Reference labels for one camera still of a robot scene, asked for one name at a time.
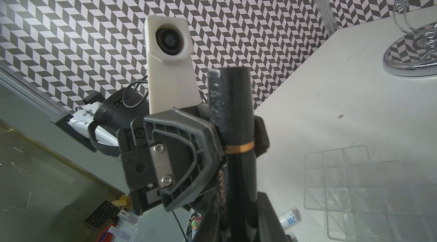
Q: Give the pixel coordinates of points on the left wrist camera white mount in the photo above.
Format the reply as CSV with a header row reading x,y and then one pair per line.
x,y
171,76

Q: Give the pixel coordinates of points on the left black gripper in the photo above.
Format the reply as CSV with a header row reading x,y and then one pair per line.
x,y
173,158

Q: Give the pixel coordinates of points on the chrome stand with green discs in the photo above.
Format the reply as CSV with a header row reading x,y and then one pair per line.
x,y
414,54

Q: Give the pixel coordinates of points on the white lip balm tube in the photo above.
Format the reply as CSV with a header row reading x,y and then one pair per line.
x,y
289,218

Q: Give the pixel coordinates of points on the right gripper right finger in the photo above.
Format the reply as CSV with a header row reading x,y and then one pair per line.
x,y
269,227

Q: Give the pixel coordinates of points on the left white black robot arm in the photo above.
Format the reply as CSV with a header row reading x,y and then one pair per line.
x,y
105,116

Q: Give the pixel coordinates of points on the clear acrylic lipstick organizer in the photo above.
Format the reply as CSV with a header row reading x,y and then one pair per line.
x,y
362,200

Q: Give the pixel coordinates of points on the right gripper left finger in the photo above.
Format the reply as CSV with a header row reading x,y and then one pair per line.
x,y
212,227

